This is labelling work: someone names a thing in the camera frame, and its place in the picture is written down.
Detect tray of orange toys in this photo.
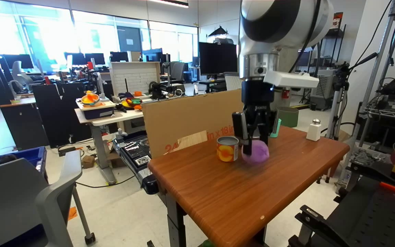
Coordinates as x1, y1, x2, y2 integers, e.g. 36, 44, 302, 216
78, 90, 117, 121

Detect wooden table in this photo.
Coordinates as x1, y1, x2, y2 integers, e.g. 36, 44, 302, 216
147, 125, 351, 247

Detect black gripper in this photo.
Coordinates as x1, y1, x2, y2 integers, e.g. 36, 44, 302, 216
232, 76, 280, 157

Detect black cabinet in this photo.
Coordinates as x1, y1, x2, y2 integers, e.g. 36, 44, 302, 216
0, 81, 88, 151

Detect blue plastic crate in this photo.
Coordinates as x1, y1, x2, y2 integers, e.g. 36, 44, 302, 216
0, 146, 48, 183

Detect white salt shaker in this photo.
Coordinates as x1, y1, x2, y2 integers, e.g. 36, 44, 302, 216
305, 119, 324, 143

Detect black perforated board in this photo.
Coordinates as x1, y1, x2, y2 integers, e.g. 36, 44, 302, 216
325, 173, 395, 247

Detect white pegboard panel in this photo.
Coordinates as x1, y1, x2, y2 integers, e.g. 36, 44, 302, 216
110, 61, 162, 97

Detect black computer monitor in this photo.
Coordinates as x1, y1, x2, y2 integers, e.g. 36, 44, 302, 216
198, 42, 239, 77

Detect grey plastic chair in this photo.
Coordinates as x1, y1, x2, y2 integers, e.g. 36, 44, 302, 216
0, 150, 97, 247

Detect teal plastic cup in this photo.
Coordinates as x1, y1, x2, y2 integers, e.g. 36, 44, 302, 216
270, 117, 283, 139

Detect brown cardboard sheet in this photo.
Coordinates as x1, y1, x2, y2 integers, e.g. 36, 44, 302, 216
141, 88, 244, 161

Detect purple plush ball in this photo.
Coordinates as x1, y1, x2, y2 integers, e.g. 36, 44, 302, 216
240, 139, 272, 167

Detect white desk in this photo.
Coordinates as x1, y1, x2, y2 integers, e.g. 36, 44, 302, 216
73, 98, 147, 187

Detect tin can with fruit label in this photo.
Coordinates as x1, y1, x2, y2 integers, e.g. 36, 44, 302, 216
215, 135, 241, 165

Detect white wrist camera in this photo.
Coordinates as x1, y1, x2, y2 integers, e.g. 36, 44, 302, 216
263, 71, 321, 91

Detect metal shelf rack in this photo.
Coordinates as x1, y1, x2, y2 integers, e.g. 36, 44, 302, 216
355, 0, 395, 154

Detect black equipment case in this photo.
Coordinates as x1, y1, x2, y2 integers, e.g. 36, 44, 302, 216
113, 131, 161, 197

